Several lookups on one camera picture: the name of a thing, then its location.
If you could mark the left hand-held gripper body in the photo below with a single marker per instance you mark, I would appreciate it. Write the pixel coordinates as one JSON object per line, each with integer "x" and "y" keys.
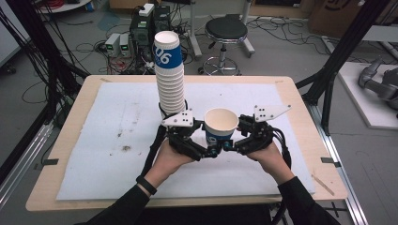
{"x": 181, "y": 120}

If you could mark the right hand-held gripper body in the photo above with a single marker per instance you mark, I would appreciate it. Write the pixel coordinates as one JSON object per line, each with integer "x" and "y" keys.
{"x": 261, "y": 137}

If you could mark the blue white paper cup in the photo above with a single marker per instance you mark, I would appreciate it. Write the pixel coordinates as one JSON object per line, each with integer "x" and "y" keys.
{"x": 220, "y": 120}

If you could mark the stack of paper cups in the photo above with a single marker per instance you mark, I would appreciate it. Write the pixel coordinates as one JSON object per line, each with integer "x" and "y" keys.
{"x": 170, "y": 84}

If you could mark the person's right hand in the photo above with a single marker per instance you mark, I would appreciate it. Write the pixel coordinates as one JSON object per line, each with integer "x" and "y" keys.
{"x": 272, "y": 162}

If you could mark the person's left hand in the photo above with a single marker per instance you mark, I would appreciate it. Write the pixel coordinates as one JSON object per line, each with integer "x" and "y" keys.
{"x": 165, "y": 162}

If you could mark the white foam mat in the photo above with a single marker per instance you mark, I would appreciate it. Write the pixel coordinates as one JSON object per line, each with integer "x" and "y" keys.
{"x": 109, "y": 125}

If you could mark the black wristband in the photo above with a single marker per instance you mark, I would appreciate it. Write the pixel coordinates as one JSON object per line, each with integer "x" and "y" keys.
{"x": 146, "y": 184}

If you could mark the dark tape strip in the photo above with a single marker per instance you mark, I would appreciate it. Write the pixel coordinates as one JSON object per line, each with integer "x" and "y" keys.
{"x": 330, "y": 161}
{"x": 50, "y": 162}

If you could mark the black computer tower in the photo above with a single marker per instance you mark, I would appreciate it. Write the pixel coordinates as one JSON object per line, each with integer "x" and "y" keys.
{"x": 140, "y": 34}

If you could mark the grey power supply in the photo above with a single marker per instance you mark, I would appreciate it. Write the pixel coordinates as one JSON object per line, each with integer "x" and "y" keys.
{"x": 124, "y": 43}
{"x": 112, "y": 43}

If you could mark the black round stool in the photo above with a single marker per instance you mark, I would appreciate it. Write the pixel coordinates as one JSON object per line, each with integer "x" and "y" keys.
{"x": 226, "y": 28}

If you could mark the white platform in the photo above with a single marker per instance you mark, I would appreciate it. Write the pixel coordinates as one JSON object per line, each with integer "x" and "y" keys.
{"x": 353, "y": 103}

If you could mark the white box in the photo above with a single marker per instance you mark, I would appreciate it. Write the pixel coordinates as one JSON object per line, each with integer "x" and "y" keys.
{"x": 146, "y": 9}

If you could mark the cardboard box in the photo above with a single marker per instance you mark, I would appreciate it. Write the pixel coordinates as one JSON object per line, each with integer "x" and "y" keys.
{"x": 331, "y": 18}

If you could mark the aluminium rail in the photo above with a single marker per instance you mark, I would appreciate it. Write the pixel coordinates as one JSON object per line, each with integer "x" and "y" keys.
{"x": 25, "y": 156}
{"x": 341, "y": 175}

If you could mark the black frame post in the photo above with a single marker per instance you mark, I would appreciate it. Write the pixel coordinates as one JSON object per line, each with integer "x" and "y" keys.
{"x": 344, "y": 47}
{"x": 37, "y": 40}

